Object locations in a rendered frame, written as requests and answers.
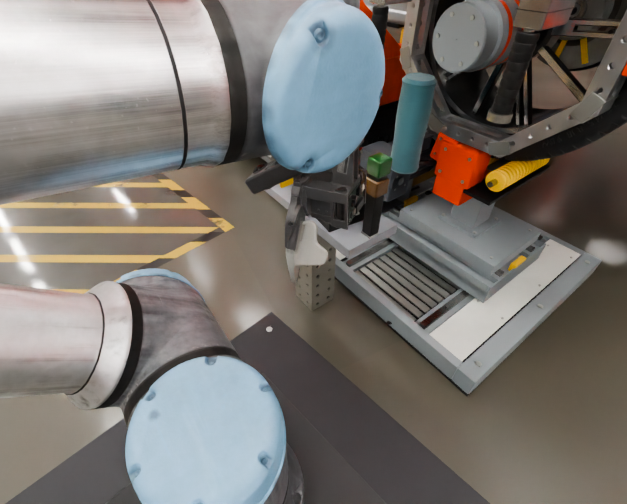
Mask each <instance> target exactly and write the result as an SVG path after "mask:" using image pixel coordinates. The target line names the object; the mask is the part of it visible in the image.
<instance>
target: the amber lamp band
mask: <svg viewBox="0 0 627 504"><path fill-rule="evenodd" d="M388 184H389V179H388V178H386V179H385V180H382V181H380V182H376V181H374V180H372V179H371V178H369V176H368V177H367V182H366V193H367V194H369V195H370V196H372V197H374V198H378V197H380V196H382V195H384V194H386V193H387V191H388Z"/></svg>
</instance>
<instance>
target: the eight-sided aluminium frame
mask: <svg viewBox="0 0 627 504"><path fill-rule="evenodd" d="M433 4H434V0H412V1H411V2H408V4H407V11H406V18H405V25H404V32H403V38H402V45H401V48H400V59H399V60H400V62H401V65H402V70H404V71H405V74H406V75H407V74H409V73H426V74H430V75H433V76H434V74H433V72H432V70H431V68H430V65H429V63H428V61H427V59H426V56H425V46H426V41H427V36H428V30H429V25H430V20H431V14H432V9H433ZM626 63H627V10H626V12H625V14H624V16H623V18H622V20H621V22H620V24H619V26H618V28H617V30H616V32H615V35H614V37H613V39H612V41H611V43H610V45H609V47H608V49H607V51H606V53H605V55H604V57H603V59H602V61H601V63H600V65H599V67H598V69H597V71H596V73H595V75H594V77H593V79H592V81H591V83H590V85H589V87H588V90H587V92H586V94H585V96H584V98H583V100H582V102H580V103H578V104H576V105H574V106H572V107H570V108H568V109H566V110H564V111H562V112H560V113H557V114H555V115H553V116H551V117H549V118H547V119H545V120H543V121H541V122H539V123H537V124H534V125H532V126H530V127H528V128H526V129H524V130H522V131H520V132H518V133H516V134H514V135H508V134H506V133H503V132H500V131H497V130H495V129H492V128H489V127H486V126H484V125H481V124H478V123H475V122H472V121H470V120H467V119H464V118H461V117H459V116H456V115H453V114H451V113H450V111H449V108H448V106H447V104H446V101H445V99H444V97H443V95H442V92H441V90H440V88H439V86H438V83H437V84H436V86H435V92H434V98H433V103H432V109H431V113H430V118H429V122H428V125H429V127H430V130H432V131H435V132H436V133H437V134H439V133H440V132H441V133H443V134H445V135H446V136H448V137H450V138H452V139H454V140H457V141H459V142H461V143H464V144H466V145H469V146H471V147H474V148H476V149H479V150H481V151H483V152H486V153H488V154H489V155H493V156H496V157H498V158H501V157H504V156H506V155H510V154H512V153H514V152H516V151H518V150H520V149H522V148H524V147H527V146H529V145H531V144H534V143H536V142H538V141H541V140H543V139H545V138H548V137H550V136H552V135H555V134H557V133H559V132H562V131H564V130H566V129H569V128H571V127H573V126H576V125H578V124H580V123H581V124H583V123H585V122H586V121H588V120H590V119H592V118H594V117H597V116H599V115H600V114H602V113H604V112H606V111H608V110H609V109H610V108H611V106H612V104H613V103H614V101H615V99H616V98H617V97H618V96H619V95H618V93H619V92H620V90H621V88H622V86H623V84H624V83H625V81H626V79H627V77H626V76H622V75H621V73H622V71H623V69H624V67H625V65H626Z"/></svg>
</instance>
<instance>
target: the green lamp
mask: <svg viewBox="0 0 627 504"><path fill-rule="evenodd" d="M391 166H392V158H391V157H389V156H387V155H385V154H383V153H381V152H379V153H377V154H374V155H371V156H369V157H368V162H367V173H368V174H370V175H372V176H374V177H375V178H377V179H380V178H382V177H384V176H386V175H389V174H390V172H391Z"/></svg>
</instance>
